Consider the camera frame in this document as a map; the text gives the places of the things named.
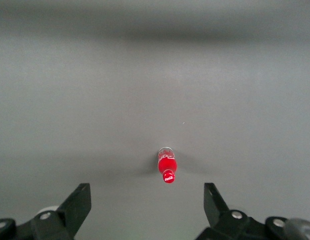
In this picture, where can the red cola bottle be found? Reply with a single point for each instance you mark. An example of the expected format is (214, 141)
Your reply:
(167, 165)

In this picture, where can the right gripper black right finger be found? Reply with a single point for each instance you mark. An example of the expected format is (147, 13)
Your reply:
(217, 215)

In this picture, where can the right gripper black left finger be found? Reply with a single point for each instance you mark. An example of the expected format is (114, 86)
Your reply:
(70, 212)

